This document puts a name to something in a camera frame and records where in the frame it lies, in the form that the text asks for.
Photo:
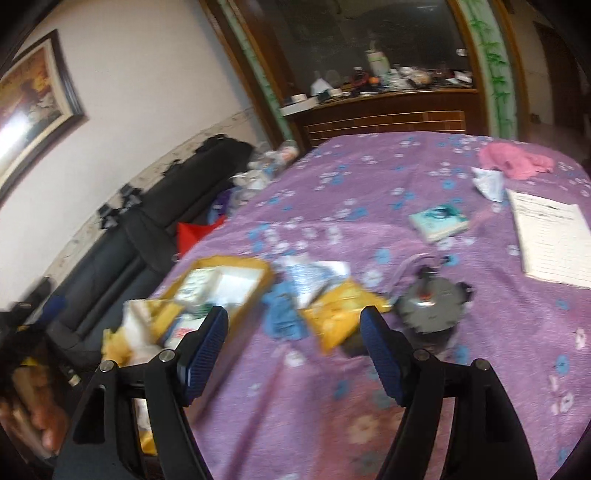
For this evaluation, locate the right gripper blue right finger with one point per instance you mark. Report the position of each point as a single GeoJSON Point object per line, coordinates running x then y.
{"type": "Point", "coordinates": [487, 440]}

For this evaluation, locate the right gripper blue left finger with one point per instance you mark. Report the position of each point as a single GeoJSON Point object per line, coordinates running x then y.
{"type": "Point", "coordinates": [103, 440]}

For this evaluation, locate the yellow blue cloth pack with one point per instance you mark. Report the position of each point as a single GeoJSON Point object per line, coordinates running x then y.
{"type": "Point", "coordinates": [335, 315]}

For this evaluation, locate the yellow fluffy towel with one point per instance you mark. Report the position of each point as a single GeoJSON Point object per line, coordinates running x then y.
{"type": "Point", "coordinates": [139, 336]}

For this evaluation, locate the white red-text tissue pack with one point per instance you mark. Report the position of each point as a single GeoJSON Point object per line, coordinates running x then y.
{"type": "Point", "coordinates": [183, 324]}

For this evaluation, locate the green white snack bag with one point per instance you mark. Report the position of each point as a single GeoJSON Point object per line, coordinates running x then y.
{"type": "Point", "coordinates": [196, 287]}

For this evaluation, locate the yellow cardboard box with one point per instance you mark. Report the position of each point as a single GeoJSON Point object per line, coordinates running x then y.
{"type": "Point", "coordinates": [241, 285]}

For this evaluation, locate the grey round metal device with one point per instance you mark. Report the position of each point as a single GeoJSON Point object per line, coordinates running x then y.
{"type": "Point", "coordinates": [431, 309]}

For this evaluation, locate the black sofa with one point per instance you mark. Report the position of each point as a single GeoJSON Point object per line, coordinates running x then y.
{"type": "Point", "coordinates": [130, 259]}

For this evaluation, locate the white paper booklet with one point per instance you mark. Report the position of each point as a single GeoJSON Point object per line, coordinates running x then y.
{"type": "Point", "coordinates": [554, 239]}

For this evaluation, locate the blue cloth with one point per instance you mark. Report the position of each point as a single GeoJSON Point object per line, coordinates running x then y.
{"type": "Point", "coordinates": [281, 320]}

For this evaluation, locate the teal white small box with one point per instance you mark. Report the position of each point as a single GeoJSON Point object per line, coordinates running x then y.
{"type": "Point", "coordinates": [440, 222]}

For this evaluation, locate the red cushion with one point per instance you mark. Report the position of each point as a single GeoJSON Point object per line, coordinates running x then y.
{"type": "Point", "coordinates": [187, 235]}

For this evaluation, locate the white blue printed plastic bag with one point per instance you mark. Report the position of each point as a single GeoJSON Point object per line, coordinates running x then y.
{"type": "Point", "coordinates": [308, 279]}

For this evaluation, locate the small white crumpled wrapper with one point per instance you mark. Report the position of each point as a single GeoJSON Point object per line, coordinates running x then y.
{"type": "Point", "coordinates": [490, 183]}

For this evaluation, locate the pink cloth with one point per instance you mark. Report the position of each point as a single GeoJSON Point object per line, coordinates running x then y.
{"type": "Point", "coordinates": [514, 162]}

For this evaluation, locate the clear plastic bag on sofa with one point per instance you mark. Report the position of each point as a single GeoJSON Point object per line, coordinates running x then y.
{"type": "Point", "coordinates": [265, 165]}

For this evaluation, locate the white plastic bottle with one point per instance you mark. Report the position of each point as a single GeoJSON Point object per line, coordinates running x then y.
{"type": "Point", "coordinates": [378, 61]}

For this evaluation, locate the dark wooden cabinet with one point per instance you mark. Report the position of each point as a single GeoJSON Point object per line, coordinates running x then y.
{"type": "Point", "coordinates": [455, 67]}

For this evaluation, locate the framed wall painting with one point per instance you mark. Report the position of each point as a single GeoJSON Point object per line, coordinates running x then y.
{"type": "Point", "coordinates": [39, 106]}

